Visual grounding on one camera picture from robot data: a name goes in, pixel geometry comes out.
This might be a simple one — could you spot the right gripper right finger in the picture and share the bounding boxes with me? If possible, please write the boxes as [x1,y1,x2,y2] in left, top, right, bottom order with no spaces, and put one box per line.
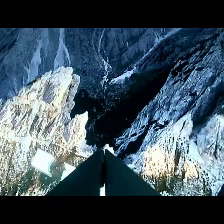
[104,149,161,197]

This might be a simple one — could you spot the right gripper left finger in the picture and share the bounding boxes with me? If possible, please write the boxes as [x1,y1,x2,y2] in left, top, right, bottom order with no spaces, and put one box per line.
[46,148,106,197]

